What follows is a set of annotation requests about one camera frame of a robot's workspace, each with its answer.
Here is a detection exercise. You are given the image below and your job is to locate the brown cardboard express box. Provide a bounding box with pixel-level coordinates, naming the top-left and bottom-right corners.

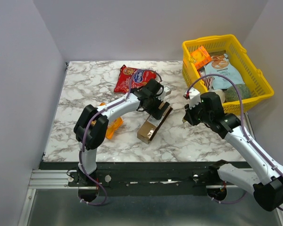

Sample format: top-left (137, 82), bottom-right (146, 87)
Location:
top-left (137, 107), bottom-right (173, 144)

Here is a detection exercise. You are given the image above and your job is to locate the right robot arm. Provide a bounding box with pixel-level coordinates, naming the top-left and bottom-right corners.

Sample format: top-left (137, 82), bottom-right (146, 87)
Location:
top-left (183, 89), bottom-right (283, 211)

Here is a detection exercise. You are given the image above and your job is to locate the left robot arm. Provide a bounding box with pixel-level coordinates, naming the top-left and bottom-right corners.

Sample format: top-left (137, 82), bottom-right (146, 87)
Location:
top-left (74, 79), bottom-right (172, 186)

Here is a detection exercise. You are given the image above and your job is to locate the orange snack box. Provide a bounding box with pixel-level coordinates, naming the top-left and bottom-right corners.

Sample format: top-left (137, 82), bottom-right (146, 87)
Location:
top-left (190, 46), bottom-right (212, 70)

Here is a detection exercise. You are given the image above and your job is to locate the white tape roll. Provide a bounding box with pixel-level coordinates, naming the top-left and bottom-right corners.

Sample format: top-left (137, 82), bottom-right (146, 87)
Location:
top-left (213, 89), bottom-right (225, 103)

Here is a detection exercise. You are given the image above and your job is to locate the red candy bag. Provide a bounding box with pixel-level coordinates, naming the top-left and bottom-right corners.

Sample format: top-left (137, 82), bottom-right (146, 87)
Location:
top-left (114, 65), bottom-right (157, 93)

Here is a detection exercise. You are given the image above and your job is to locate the red white striped packet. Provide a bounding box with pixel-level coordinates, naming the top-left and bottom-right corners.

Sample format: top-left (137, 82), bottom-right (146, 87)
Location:
top-left (204, 76), bottom-right (214, 91)

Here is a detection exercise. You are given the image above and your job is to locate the green melon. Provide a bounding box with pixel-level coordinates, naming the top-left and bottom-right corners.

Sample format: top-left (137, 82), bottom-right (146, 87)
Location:
top-left (224, 83), bottom-right (252, 103)

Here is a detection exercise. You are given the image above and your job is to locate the yellow corn snack bag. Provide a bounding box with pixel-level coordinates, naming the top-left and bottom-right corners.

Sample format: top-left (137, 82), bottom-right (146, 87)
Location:
top-left (103, 103), bottom-right (124, 139)

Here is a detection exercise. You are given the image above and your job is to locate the light blue chips bag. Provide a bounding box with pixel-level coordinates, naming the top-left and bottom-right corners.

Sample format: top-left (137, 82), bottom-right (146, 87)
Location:
top-left (204, 52), bottom-right (245, 90)

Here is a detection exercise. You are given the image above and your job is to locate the yellow plastic basket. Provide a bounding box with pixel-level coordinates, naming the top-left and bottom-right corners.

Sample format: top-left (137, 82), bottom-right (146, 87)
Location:
top-left (182, 34), bottom-right (274, 112)

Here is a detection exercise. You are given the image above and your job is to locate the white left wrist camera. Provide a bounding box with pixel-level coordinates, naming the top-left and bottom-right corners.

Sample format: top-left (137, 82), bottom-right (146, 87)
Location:
top-left (161, 86), bottom-right (172, 97)

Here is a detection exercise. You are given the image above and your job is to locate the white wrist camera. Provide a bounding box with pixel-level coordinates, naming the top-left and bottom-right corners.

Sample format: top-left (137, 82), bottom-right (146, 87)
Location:
top-left (161, 86), bottom-right (172, 97)
top-left (184, 89), bottom-right (201, 109)

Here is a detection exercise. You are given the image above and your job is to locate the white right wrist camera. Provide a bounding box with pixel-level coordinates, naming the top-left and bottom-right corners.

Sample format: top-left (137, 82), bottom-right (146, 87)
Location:
top-left (184, 89), bottom-right (201, 109)

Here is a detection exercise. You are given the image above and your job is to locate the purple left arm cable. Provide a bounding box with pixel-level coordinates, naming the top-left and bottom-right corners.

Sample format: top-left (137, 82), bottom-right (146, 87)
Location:
top-left (78, 69), bottom-right (163, 206)

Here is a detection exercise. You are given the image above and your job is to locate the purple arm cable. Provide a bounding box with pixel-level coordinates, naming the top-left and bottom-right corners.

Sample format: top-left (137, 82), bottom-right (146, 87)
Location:
top-left (185, 74), bottom-right (283, 215)
top-left (78, 69), bottom-right (163, 206)

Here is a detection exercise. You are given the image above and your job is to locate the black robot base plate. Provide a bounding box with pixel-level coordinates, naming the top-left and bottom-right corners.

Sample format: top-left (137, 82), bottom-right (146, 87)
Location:
top-left (39, 160), bottom-right (250, 197)

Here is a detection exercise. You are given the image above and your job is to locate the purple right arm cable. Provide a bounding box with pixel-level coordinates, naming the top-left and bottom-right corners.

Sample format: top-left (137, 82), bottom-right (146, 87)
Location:
top-left (185, 74), bottom-right (283, 215)

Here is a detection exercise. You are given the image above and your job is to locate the aluminium frame rail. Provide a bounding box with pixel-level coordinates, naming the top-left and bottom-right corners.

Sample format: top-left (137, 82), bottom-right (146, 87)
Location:
top-left (19, 170), bottom-right (283, 226)

